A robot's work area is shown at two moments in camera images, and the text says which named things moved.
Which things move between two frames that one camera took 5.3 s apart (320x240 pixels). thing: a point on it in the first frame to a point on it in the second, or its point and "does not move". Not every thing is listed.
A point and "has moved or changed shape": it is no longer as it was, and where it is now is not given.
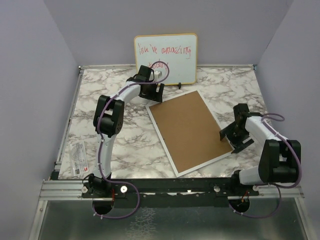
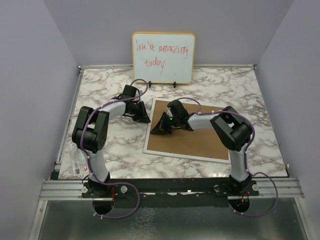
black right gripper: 228,131 to 162,128
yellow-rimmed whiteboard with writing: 175,55 does not move
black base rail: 203,192 does not move
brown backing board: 190,133 has moved or changed shape
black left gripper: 155,96 to 142,118
